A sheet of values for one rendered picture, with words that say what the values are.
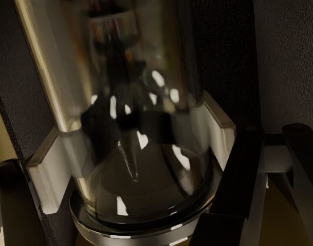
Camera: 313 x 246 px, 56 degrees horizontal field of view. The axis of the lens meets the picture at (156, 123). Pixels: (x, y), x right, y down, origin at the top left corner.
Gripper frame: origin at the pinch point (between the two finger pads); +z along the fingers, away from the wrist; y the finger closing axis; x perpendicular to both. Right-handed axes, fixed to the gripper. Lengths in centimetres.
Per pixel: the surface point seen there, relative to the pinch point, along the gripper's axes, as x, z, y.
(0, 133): 0.1, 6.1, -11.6
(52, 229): -10.4, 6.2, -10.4
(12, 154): -2.0, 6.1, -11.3
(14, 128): 0.2, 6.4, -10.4
